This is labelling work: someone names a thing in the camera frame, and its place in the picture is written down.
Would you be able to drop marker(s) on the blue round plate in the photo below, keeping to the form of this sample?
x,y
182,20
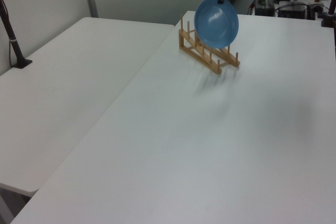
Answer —
x,y
216,22

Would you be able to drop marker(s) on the wooden plate rack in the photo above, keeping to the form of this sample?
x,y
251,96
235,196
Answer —
x,y
202,53

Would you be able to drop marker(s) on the small black device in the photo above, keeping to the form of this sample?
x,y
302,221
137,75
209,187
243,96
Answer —
x,y
264,6

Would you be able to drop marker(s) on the black electronics box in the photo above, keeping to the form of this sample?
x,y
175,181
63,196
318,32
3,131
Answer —
x,y
292,11

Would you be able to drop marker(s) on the grey table leg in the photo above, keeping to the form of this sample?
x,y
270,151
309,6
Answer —
x,y
5,208

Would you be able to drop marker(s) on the black clamped camera stand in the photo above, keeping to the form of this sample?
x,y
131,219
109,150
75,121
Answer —
x,y
329,16

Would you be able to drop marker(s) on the black camera stand with tape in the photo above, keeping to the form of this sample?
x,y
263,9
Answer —
x,y
11,40

